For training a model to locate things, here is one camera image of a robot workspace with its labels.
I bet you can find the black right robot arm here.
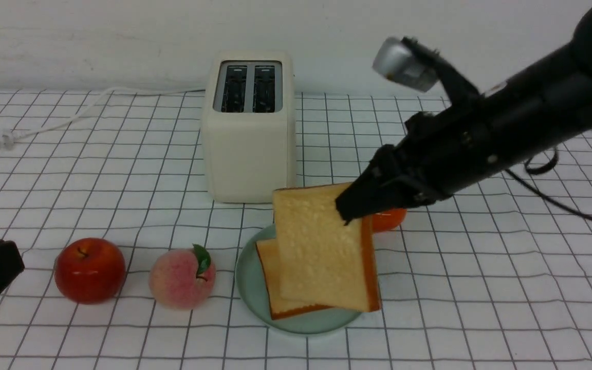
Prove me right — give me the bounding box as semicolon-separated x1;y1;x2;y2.
336;7;592;223

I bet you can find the red apple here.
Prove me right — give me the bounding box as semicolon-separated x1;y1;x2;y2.
54;237;126;305

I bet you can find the white power cable with plug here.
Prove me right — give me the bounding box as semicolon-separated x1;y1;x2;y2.
0;87;207;151

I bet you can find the light green round plate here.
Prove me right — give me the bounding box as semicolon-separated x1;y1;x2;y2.
234;224;362;337

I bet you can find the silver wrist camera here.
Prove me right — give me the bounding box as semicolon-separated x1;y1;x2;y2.
372;36;438;93

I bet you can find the cream white toaster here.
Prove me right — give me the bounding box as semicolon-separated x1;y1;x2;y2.
200;50;298;204

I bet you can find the white checkered tablecloth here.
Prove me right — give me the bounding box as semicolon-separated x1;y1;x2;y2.
0;90;592;369

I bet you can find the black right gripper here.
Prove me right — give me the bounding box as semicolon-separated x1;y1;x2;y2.
335;114;492;224

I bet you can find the pink peach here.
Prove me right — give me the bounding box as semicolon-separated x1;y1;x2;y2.
149;244;217;310

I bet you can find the toast slice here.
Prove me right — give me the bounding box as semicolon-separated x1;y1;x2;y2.
272;182;381;313
255;237;331;320

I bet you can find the orange persimmon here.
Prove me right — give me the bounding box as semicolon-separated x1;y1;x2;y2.
372;208;407;233

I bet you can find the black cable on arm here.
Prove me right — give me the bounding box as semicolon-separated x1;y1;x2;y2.
504;146;592;229

